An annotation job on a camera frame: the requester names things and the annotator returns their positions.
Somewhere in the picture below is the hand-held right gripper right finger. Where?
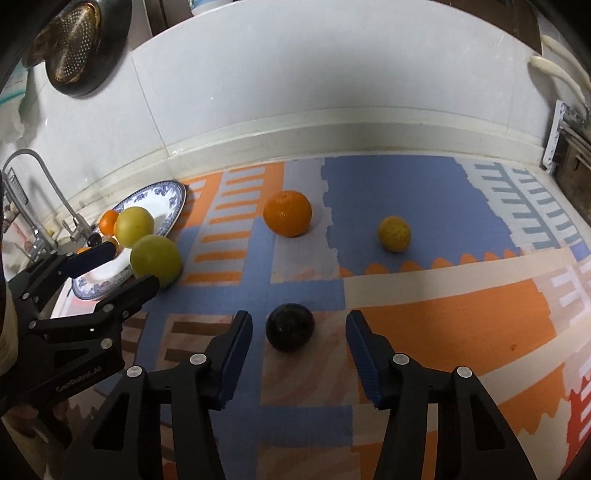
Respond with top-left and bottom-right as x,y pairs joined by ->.
346,310 -> 539,480

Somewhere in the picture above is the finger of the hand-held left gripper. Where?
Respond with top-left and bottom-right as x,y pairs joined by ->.
14,240 -> 119,315
30,275 -> 160,352

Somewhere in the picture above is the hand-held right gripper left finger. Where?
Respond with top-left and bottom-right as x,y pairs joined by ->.
51,310 -> 254,480

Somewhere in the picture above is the yellow-green pear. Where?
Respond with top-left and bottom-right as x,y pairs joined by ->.
130,234 -> 184,284
114,207 -> 155,247

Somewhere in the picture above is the blue patterned white plate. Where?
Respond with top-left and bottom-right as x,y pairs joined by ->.
71,180 -> 188,301

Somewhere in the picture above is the person's left hand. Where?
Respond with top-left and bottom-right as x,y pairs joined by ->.
0,399 -> 72,444

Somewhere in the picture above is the large chrome kitchen faucet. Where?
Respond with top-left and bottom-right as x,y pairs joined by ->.
14,222 -> 58,264

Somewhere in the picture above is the thin gooseneck chrome faucet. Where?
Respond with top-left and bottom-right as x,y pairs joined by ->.
2,149 -> 93,243

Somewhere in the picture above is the small yellow speckled plum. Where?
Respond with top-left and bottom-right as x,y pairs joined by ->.
379,215 -> 411,253

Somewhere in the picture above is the colourful patterned table mat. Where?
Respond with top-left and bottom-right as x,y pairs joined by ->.
60,154 -> 591,480

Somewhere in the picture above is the black frying pan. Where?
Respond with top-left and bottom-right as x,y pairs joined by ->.
34,0 -> 133,98

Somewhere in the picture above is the gold perforated colander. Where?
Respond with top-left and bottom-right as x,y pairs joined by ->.
44,0 -> 102,84

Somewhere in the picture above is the black wire basket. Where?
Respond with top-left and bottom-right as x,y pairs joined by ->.
2,168 -> 28,217

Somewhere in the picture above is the cream handled knife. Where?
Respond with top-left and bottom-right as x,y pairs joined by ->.
540,34 -> 591,90
530,55 -> 585,101

